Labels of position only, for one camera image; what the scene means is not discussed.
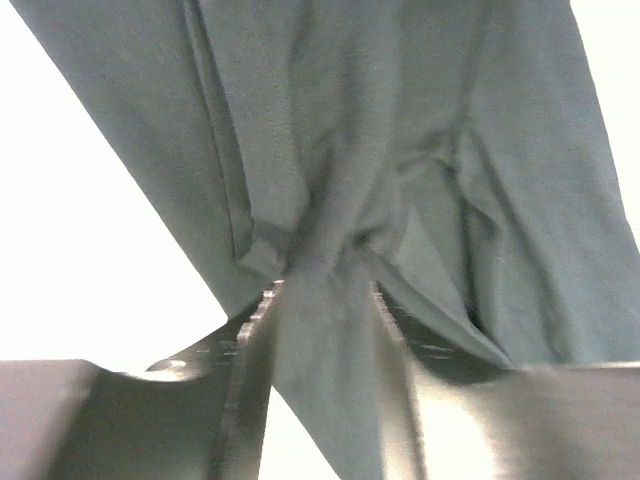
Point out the black t shirt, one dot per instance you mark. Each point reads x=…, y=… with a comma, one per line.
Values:
x=452, y=153

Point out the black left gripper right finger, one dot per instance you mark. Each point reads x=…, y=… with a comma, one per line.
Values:
x=452, y=415

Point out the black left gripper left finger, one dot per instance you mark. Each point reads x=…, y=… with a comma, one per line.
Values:
x=199, y=414

